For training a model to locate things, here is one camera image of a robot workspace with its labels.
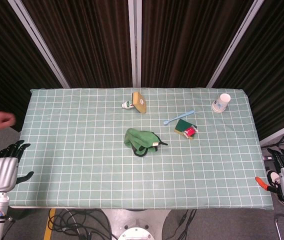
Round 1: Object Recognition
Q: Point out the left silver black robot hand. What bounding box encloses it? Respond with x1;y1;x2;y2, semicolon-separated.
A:
0;139;35;193

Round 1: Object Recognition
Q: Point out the green cloth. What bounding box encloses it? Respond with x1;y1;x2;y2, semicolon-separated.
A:
124;127;169;158

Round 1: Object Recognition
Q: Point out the bare human hand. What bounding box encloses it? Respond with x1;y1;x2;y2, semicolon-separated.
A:
0;111;17;131

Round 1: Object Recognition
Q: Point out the green checked tablecloth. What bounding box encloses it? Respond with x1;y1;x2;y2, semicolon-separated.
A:
6;87;274;211

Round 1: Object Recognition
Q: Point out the white paper cup blue flower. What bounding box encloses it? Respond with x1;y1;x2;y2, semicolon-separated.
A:
211;93;231;114

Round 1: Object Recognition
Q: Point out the dark ribbed partition panel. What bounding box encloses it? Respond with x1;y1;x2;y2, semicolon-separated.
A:
141;0;255;89
21;0;133;89
0;0;63;132
213;0;284;141

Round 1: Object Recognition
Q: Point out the small red packet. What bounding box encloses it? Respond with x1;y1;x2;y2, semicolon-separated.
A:
183;125;199;138

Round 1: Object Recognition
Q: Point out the green and yellow sponge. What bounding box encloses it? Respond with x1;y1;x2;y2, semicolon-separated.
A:
174;118;197;140

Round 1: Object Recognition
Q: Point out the blue plastic spoon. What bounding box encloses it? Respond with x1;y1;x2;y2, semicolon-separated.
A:
163;110;196;126

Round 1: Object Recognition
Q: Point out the yellow sponge with round label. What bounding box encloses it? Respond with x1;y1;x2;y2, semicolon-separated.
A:
131;91;147;115

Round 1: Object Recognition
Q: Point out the black floor cable tangle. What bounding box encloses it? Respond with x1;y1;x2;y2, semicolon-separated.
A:
48;208;113;240

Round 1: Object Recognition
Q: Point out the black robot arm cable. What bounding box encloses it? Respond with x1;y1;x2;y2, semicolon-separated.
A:
174;209;198;240

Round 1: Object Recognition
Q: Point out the white partition post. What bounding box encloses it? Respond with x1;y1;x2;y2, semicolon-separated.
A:
128;0;143;88
7;0;71;89
206;0;262;89

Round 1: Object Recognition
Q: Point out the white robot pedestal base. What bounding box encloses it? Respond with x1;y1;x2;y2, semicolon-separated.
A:
101;208;173;240

